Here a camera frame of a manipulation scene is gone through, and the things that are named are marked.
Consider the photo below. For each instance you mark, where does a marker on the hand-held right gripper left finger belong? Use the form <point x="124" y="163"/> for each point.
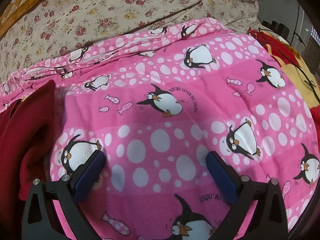
<point x="91" y="172"/>

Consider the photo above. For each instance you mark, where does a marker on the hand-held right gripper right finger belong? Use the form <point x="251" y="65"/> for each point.
<point x="222" y="177"/>

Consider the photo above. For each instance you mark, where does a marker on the dark red garment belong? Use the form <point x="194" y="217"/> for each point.
<point x="22" y="135"/>

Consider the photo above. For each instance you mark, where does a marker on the pink penguin print blanket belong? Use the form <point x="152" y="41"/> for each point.
<point x="162" y="142"/>

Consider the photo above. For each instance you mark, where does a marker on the red and yellow blanket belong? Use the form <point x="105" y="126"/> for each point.
<point x="295" y="80"/>

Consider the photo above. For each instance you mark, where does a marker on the floral beige bedsheet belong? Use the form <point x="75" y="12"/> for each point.
<point x="100" y="17"/>

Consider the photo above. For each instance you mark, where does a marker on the black ribbed object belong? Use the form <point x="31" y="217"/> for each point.
<point x="277" y="28"/>

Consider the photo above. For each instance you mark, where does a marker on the bright window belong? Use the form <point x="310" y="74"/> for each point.
<point x="315" y="35"/>

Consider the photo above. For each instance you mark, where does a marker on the grey cabinet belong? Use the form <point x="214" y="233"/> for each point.
<point x="301" y="22"/>

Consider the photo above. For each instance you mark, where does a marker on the orange checked cloth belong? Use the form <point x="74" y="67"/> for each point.
<point x="27" y="2"/>

